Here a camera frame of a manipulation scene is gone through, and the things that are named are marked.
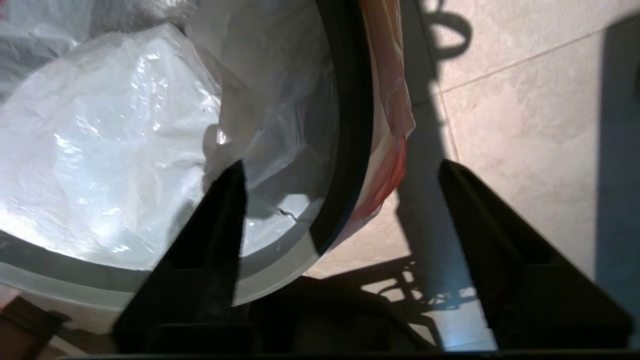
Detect used white bin liner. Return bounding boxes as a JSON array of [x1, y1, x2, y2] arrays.
[[0, 0, 417, 273]]

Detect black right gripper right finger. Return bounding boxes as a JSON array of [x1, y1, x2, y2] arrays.
[[438, 159, 636, 351]]

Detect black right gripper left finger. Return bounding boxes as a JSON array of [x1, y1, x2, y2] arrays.
[[112, 159, 249, 351]]

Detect grey bin rim ring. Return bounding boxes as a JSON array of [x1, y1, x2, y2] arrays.
[[0, 0, 377, 313]]

